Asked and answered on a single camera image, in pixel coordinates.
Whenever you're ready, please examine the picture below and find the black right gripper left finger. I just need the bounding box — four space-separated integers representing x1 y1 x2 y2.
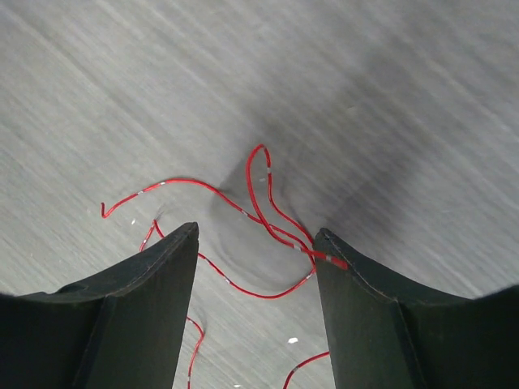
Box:
1 222 199 388

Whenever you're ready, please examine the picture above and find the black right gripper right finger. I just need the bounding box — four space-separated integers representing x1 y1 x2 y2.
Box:
314 229 518 388

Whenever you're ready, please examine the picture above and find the thin red cable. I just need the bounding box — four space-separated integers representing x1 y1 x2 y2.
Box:
100 143 350 389

